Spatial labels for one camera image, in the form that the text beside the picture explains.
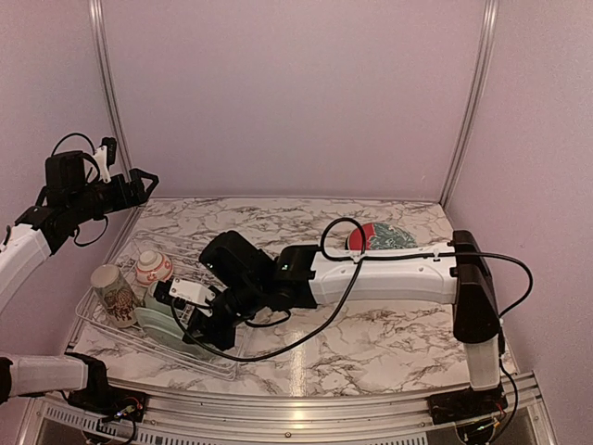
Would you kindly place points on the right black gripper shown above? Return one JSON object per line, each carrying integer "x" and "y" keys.
{"x": 207, "y": 334}

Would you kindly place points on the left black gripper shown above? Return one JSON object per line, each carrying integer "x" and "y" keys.
{"x": 122, "y": 198}

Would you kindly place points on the black red plate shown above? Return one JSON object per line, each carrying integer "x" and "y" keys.
{"x": 380, "y": 236}

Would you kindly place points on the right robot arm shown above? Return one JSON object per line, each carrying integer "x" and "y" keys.
{"x": 305, "y": 276}

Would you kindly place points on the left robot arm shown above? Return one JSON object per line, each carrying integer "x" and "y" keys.
{"x": 78, "y": 189}

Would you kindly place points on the pale green plate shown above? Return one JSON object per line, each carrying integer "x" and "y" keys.
{"x": 164, "y": 330}

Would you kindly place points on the small pale green cup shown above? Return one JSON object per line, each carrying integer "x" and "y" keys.
{"x": 151, "y": 302}

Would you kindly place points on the white red small bowl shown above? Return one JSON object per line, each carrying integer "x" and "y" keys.
{"x": 153, "y": 266}

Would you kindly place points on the patterned beige tall cup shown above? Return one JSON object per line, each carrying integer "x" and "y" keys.
{"x": 115, "y": 294}

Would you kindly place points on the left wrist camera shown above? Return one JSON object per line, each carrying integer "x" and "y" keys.
{"x": 105, "y": 157}

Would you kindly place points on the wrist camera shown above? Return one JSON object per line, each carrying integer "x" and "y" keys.
{"x": 191, "y": 292}
{"x": 105, "y": 157}

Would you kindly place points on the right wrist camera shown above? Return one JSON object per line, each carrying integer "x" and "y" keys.
{"x": 191, "y": 292}

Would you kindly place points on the front aluminium rail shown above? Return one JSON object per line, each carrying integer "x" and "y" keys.
{"x": 202, "y": 418}

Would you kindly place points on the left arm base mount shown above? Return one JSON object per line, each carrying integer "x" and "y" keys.
{"x": 99, "y": 396}

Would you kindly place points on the left aluminium frame post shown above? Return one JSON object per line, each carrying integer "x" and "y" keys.
{"x": 98, "y": 25}

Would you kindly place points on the aluminium frame post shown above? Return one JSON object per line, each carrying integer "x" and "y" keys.
{"x": 98, "y": 25}
{"x": 477, "y": 87}

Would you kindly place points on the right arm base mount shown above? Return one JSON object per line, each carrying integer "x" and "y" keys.
{"x": 464, "y": 404}

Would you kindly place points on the right aluminium frame post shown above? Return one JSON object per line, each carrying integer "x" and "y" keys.
{"x": 477, "y": 87}

